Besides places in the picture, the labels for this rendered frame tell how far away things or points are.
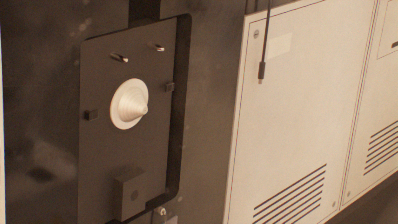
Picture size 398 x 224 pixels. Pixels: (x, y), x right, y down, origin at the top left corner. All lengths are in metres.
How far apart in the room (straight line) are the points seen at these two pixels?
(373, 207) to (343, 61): 0.49
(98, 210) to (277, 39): 0.37
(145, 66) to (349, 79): 0.55
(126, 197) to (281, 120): 0.35
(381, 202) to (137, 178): 0.90
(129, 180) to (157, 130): 0.08
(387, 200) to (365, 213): 0.09
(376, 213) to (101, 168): 0.91
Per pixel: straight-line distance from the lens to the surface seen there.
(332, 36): 1.23
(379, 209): 1.69
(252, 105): 1.07
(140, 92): 0.86
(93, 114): 0.82
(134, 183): 0.90
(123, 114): 0.85
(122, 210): 0.90
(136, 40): 0.85
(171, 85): 0.90
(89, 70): 0.80
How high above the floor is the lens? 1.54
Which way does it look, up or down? 23 degrees down
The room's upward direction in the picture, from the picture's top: 5 degrees clockwise
